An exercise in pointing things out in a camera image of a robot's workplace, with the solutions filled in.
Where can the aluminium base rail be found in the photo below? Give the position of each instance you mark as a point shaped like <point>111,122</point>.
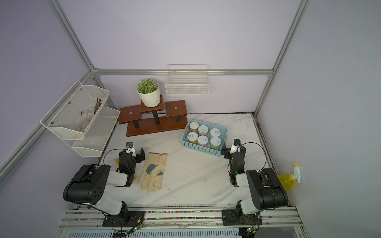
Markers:
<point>183,222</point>

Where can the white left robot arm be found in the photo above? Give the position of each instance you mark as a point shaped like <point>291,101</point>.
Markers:
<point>88,185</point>

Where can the white wire wall basket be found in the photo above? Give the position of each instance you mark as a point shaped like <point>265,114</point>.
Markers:
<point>187,79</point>

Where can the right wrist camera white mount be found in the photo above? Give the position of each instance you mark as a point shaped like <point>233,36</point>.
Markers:
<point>236,145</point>

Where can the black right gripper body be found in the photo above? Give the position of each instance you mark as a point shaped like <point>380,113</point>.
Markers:
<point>231,166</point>

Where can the tan label can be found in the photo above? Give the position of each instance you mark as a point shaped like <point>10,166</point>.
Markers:
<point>192,137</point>

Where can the yellow label can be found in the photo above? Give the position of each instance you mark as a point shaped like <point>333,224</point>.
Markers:
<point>215,132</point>

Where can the brown wooden riser shelf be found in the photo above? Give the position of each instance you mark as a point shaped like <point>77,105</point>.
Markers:
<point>167,116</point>

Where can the potted succulent white pot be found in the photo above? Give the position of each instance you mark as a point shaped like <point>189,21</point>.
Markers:
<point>149,92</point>

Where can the cream work glove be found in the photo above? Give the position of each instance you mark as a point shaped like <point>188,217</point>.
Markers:
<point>151,177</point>

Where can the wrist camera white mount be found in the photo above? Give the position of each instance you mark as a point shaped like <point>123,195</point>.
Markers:
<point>130,149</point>
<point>236,145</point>

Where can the green label can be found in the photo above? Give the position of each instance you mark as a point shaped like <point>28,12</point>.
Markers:
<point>215,143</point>

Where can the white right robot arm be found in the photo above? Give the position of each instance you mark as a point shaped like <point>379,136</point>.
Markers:
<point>266,190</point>

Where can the aluminium frame post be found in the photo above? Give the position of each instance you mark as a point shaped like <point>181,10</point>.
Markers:
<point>70,32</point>

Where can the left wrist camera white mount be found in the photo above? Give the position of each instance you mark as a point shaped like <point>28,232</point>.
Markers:
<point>130,149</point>

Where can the yellow spray bottle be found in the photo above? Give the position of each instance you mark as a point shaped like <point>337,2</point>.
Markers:
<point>287,181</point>

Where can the orange can white lid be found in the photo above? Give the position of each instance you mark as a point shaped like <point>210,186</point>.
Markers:
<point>203,130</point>

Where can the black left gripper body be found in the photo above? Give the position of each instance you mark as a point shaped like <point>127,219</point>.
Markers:
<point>134,166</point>

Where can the white perforated wall rack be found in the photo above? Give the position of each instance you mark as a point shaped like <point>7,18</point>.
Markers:
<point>82,119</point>

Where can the light blue plastic basket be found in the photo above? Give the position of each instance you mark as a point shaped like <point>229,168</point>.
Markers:
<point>208,150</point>

